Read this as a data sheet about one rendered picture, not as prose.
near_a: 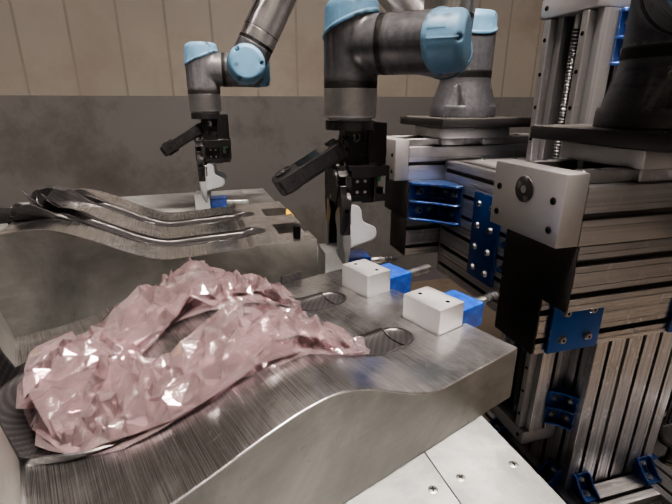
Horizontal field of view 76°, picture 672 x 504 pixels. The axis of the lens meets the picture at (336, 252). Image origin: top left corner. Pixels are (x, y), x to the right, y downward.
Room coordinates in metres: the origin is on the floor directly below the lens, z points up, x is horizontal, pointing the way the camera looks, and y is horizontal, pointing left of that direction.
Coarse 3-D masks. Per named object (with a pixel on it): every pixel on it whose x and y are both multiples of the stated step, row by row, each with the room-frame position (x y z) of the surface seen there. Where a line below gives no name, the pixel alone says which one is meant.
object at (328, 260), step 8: (320, 248) 0.65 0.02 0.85; (328, 248) 0.64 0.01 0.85; (336, 248) 0.64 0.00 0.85; (320, 256) 0.65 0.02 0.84; (328, 256) 0.62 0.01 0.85; (336, 256) 0.63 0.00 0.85; (352, 256) 0.64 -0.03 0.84; (360, 256) 0.64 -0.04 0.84; (368, 256) 0.64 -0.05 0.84; (376, 256) 0.67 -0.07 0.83; (384, 256) 0.67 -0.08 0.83; (392, 256) 0.67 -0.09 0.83; (320, 264) 0.65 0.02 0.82; (328, 264) 0.62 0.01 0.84; (336, 264) 0.63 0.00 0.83; (320, 272) 0.65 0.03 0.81
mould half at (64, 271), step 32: (96, 192) 0.71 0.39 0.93; (32, 224) 0.49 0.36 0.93; (64, 224) 0.51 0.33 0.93; (128, 224) 0.61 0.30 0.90; (224, 224) 0.67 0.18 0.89; (256, 224) 0.66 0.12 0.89; (0, 256) 0.46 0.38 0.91; (32, 256) 0.47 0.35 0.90; (64, 256) 0.48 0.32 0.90; (96, 256) 0.49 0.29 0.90; (128, 256) 0.50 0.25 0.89; (160, 256) 0.52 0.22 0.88; (192, 256) 0.53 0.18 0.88; (224, 256) 0.54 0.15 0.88; (256, 256) 0.55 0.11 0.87; (288, 256) 0.57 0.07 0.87; (0, 288) 0.46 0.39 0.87; (32, 288) 0.47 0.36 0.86; (64, 288) 0.48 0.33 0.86; (96, 288) 0.49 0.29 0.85; (128, 288) 0.50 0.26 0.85; (32, 320) 0.46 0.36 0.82; (64, 320) 0.48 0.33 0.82
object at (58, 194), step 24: (24, 192) 0.55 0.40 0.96; (48, 192) 0.64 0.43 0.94; (72, 192) 0.63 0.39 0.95; (24, 216) 0.51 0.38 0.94; (48, 216) 0.52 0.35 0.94; (72, 216) 0.53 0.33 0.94; (144, 216) 0.69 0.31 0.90; (216, 216) 0.72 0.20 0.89; (240, 216) 0.70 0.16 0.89; (144, 240) 0.58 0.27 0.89; (168, 240) 0.60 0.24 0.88; (192, 240) 0.60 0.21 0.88; (216, 240) 0.58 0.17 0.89
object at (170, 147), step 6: (198, 126) 1.08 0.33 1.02; (186, 132) 1.07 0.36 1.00; (192, 132) 1.07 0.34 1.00; (198, 132) 1.08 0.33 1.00; (174, 138) 1.07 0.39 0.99; (180, 138) 1.07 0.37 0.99; (186, 138) 1.07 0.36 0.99; (192, 138) 1.07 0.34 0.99; (162, 144) 1.08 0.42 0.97; (168, 144) 1.07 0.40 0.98; (174, 144) 1.07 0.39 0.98; (180, 144) 1.07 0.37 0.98; (162, 150) 1.07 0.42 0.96; (168, 150) 1.07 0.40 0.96; (174, 150) 1.07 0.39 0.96
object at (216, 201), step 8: (200, 192) 1.09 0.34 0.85; (208, 192) 1.09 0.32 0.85; (200, 200) 1.07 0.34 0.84; (208, 200) 1.07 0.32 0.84; (216, 200) 1.08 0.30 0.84; (224, 200) 1.08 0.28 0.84; (232, 200) 1.10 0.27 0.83; (240, 200) 1.11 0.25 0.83; (248, 200) 1.11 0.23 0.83; (200, 208) 1.07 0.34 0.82; (208, 208) 1.07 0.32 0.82
